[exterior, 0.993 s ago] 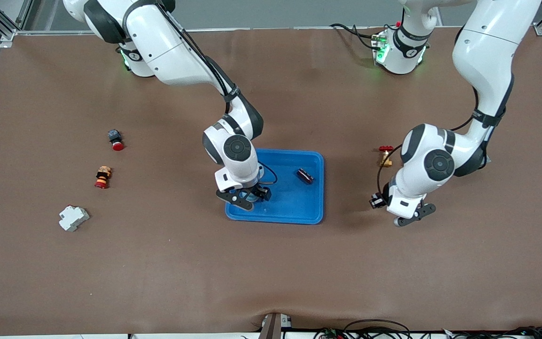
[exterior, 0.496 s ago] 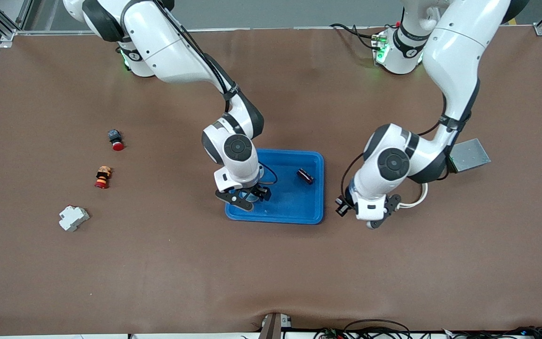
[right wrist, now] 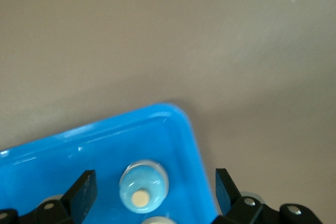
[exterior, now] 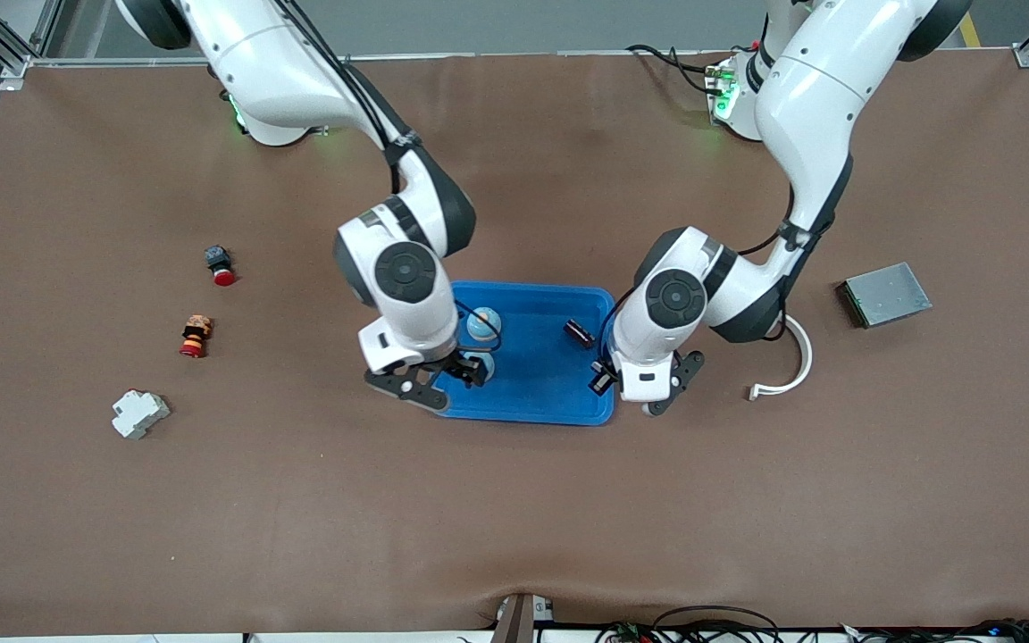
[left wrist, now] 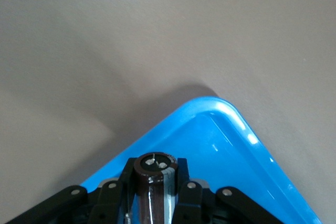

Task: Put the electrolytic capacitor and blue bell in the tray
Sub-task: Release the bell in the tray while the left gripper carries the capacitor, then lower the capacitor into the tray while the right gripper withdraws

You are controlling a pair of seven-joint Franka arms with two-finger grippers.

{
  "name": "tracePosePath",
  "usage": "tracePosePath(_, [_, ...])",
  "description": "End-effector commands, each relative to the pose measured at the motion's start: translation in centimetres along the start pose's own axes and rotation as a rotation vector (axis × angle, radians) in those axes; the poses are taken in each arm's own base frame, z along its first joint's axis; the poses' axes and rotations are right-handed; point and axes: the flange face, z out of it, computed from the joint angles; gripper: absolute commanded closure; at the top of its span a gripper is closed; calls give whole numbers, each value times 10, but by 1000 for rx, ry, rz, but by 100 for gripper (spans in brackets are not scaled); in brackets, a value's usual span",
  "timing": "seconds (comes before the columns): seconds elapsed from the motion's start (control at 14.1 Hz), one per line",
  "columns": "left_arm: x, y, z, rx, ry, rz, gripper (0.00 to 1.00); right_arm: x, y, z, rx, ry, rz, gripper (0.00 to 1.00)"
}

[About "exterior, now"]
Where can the dark electrolytic capacitor silver stripe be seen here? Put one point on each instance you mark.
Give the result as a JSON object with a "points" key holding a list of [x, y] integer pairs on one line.
{"points": [[598, 381]]}

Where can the blue bell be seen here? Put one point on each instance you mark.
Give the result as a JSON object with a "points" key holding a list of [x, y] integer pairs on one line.
{"points": [[484, 323], [489, 366]]}

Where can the brown electrolytic capacitor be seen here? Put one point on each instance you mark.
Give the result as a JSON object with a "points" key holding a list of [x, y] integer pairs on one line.
{"points": [[580, 334]]}

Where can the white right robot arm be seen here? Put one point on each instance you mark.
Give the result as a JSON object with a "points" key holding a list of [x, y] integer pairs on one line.
{"points": [[273, 80]]}

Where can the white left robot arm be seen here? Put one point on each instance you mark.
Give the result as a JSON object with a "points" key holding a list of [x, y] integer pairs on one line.
{"points": [[827, 80]]}

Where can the blue plastic tray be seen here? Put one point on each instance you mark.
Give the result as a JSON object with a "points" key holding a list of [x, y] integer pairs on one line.
{"points": [[532, 393]]}

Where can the red black push button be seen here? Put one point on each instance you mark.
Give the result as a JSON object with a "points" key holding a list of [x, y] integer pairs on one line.
{"points": [[222, 268]]}

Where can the silver metal module box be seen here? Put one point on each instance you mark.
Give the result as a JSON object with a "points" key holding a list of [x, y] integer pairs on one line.
{"points": [[885, 295]]}

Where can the aluminium profile stub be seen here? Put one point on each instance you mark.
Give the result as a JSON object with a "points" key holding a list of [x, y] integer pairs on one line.
{"points": [[519, 625]]}

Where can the white circuit breaker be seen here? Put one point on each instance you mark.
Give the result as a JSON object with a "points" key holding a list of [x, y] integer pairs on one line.
{"points": [[139, 414]]}

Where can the white semicircular plastic bracket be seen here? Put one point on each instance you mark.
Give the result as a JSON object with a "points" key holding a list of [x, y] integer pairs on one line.
{"points": [[807, 357]]}

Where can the orange red button switch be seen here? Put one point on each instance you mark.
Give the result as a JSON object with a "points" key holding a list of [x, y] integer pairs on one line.
{"points": [[196, 338]]}

